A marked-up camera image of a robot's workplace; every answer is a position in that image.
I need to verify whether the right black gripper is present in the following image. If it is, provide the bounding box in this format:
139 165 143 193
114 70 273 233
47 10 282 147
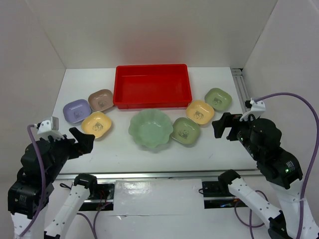
210 110 260 158

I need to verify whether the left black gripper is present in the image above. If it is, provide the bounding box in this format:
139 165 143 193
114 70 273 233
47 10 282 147
45 125 95 180

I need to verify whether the green square plate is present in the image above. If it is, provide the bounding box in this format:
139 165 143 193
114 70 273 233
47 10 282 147
204 88 232 111
170 118 201 147

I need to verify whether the large green scalloped bowl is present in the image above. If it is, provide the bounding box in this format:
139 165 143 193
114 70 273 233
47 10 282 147
128 109 173 148

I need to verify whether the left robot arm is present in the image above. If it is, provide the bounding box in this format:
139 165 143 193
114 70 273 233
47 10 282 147
7 124 98 239

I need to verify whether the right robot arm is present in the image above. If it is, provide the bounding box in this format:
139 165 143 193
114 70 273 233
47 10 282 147
212 113 319 239

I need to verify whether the red plastic bin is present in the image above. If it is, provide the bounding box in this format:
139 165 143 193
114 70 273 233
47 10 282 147
113 64 192 109

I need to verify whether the yellow square plate left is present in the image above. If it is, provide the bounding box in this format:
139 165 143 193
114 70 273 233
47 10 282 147
81 112 112 138

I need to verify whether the yellow square plate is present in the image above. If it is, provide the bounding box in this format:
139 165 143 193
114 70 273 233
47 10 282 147
81 112 112 138
186 100 215 125

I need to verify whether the yellow square plate right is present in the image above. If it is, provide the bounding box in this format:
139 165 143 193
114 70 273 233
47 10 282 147
186 100 215 125

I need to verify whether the purple square plate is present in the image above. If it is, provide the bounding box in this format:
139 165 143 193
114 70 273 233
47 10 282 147
63 99 91 123

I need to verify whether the brown square plate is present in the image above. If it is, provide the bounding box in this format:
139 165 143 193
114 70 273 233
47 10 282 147
88 89 114 112

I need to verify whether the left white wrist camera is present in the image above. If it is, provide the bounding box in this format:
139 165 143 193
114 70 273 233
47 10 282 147
37 117 63 141

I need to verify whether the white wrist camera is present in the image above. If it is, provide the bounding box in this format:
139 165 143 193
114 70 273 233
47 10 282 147
37 117 63 141
240 98 266 121

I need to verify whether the aluminium rail front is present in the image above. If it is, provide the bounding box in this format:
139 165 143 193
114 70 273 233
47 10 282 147
56 170 261 181

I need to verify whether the aluminium rail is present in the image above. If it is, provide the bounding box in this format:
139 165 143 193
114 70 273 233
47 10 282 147
230 68 250 107
56 170 261 181

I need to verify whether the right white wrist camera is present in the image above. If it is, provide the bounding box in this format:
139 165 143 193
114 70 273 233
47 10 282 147
240 98 266 121

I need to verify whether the aluminium rail right side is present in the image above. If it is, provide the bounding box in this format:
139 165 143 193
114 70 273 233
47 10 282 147
230 68 250 107

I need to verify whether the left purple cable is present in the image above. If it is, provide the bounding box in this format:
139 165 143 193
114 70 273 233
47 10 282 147
18 124 47 237

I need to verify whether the purple cable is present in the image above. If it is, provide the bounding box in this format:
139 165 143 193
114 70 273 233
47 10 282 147
249 92 319 239
18 124 47 237

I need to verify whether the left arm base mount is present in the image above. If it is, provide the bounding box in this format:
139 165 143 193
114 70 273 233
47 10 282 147
79 182 115 211

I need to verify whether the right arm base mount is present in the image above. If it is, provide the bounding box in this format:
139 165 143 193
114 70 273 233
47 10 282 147
198 181 247 209

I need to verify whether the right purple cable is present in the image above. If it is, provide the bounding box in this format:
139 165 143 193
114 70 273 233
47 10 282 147
249 92 319 239

